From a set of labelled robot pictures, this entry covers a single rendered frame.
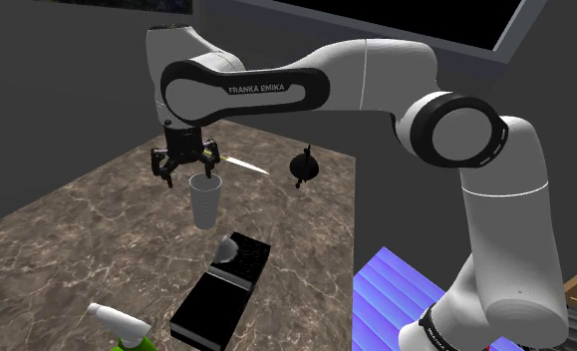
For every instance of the purple striped robot stand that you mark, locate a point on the purple striped robot stand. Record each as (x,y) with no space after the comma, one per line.
(390,291)

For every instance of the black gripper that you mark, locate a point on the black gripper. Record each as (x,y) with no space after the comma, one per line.
(183,143)

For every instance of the white blade knife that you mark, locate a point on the white blade knife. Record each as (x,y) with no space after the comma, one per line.
(246,165)

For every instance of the green spray bottle white head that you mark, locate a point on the green spray bottle white head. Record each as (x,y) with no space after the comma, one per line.
(123,328)

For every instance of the grey bell-shaped object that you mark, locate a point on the grey bell-shaped object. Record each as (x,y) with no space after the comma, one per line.
(226,250)

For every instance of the dark window grey frame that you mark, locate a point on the dark window grey frame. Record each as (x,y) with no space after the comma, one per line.
(414,14)

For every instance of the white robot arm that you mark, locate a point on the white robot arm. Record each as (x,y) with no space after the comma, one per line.
(511,233)

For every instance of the black rectangular box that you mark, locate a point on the black rectangular box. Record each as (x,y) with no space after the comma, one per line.
(215,301)

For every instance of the white ribbed cup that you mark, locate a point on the white ribbed cup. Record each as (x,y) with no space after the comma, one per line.
(204,204)

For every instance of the black round teapot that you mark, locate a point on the black round teapot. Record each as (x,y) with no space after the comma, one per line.
(303,167)

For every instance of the dark wall picture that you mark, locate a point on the dark wall picture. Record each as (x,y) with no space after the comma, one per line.
(123,4)

